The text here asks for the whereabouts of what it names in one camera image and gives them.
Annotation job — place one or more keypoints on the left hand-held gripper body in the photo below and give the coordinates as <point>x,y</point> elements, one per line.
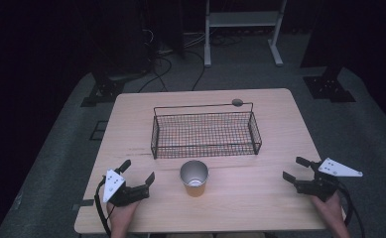
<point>127,195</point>

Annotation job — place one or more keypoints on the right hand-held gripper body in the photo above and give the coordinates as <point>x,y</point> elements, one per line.
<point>319,186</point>

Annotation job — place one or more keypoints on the metal cup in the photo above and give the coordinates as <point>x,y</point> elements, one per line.
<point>194,180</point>

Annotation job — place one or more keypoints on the person's left hand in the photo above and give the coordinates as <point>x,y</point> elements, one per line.
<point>121,216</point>

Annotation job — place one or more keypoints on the person's right hand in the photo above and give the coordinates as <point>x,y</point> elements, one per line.
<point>332,210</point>

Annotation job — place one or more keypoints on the grey tape strip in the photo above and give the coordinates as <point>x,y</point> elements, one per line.
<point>83,204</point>

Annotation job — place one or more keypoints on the black stand base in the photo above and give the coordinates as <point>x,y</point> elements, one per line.
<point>329,87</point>
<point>106,91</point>

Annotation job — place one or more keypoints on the grey round knob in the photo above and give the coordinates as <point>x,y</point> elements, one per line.
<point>237,102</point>

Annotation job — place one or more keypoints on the white metal table frame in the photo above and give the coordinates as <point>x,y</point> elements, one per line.
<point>241,19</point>

